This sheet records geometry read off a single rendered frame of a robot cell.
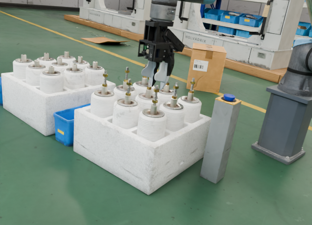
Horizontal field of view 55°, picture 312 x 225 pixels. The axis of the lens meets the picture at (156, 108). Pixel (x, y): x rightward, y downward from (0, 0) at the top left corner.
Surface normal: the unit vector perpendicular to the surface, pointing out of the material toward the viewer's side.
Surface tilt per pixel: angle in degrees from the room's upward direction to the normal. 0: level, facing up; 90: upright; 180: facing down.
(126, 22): 90
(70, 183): 0
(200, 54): 90
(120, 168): 90
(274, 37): 90
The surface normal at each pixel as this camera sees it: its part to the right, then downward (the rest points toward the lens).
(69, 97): 0.76, 0.32
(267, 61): -0.73, 0.16
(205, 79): -0.12, 0.32
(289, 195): 0.12, -0.93
